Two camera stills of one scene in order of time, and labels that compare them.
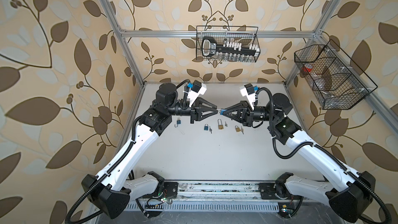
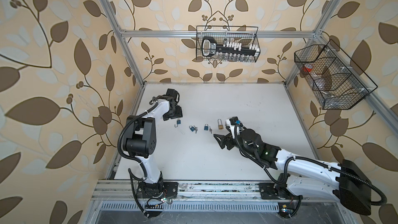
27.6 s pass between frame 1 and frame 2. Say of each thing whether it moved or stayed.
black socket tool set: stayed
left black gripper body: moved
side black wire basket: stayed
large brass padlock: stayed
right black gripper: moved
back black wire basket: stayed
